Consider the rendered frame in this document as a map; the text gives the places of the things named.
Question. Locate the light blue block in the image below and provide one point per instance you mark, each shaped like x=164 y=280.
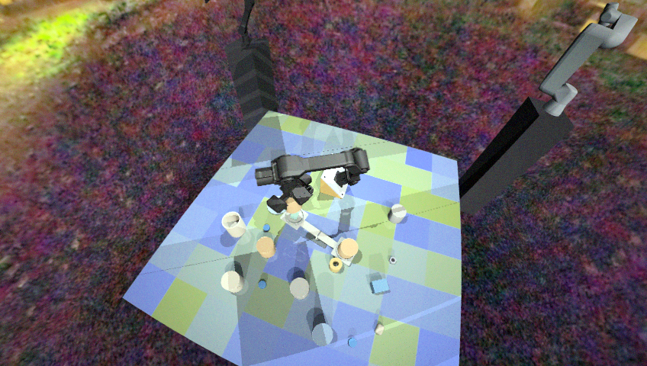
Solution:
x=379 y=286

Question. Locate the beige rounded pebble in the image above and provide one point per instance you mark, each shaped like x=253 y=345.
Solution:
x=379 y=329

